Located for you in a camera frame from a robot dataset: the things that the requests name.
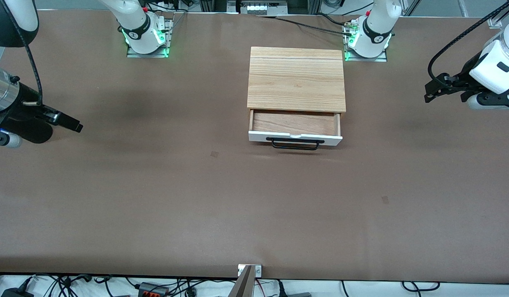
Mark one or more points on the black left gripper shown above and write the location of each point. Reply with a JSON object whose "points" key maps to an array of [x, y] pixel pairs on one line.
{"points": [[463, 77]]}

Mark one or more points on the black box with orange connectors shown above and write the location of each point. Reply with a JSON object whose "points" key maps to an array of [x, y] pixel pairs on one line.
{"points": [[152, 289]]}

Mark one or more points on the grey flat box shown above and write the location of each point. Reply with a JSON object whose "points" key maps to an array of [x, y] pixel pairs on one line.
{"points": [[299, 294]]}

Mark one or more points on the black power adapter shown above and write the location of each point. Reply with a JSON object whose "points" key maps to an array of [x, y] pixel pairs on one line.
{"points": [[17, 293]]}

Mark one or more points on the aluminium frame corner profile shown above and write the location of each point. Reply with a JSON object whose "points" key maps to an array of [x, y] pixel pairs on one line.
{"points": [[495, 21]]}

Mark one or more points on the black ribbed vase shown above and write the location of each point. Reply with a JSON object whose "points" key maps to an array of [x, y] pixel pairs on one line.
{"points": [[38, 133]]}

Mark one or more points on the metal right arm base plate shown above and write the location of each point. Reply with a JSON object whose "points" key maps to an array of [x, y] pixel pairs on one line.
{"points": [[149, 55]]}

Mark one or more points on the silver terminal block unit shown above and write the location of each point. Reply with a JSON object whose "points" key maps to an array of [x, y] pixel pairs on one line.
{"points": [[257, 7]]}

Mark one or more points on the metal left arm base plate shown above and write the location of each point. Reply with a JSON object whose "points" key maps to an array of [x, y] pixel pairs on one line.
{"points": [[348, 57]]}

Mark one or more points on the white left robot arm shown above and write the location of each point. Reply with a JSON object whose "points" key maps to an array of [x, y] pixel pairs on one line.
{"points": [[378, 24]]}

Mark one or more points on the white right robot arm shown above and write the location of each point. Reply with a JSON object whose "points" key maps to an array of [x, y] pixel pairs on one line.
{"points": [[134, 16]]}

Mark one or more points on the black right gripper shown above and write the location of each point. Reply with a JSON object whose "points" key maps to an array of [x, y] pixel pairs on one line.
{"points": [[24, 111]]}

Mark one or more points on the silver metal mounting bracket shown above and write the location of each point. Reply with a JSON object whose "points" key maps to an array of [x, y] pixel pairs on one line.
{"points": [[258, 270]]}

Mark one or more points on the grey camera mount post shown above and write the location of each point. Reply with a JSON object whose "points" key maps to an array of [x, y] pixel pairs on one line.
{"points": [[242, 286]]}

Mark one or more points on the light wooden drawer cabinet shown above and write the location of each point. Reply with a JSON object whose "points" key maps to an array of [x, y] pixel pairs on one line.
{"points": [[296, 78]]}

